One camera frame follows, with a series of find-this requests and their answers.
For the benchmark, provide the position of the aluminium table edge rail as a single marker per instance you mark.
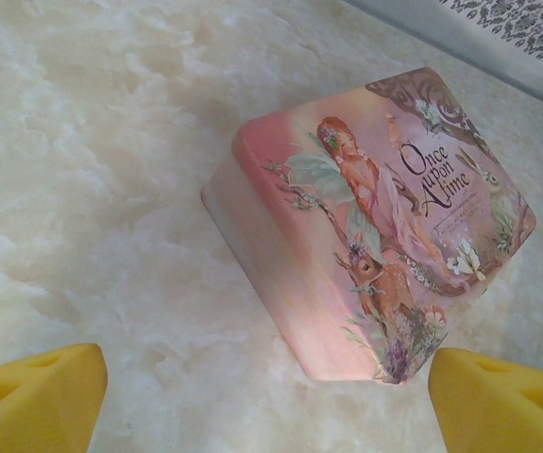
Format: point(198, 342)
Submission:
point(502, 61)

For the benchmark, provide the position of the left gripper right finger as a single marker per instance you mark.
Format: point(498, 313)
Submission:
point(497, 410)

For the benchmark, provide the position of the pink picture book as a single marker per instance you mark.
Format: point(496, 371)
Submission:
point(370, 226)

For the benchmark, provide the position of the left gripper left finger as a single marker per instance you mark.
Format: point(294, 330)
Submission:
point(30, 406)

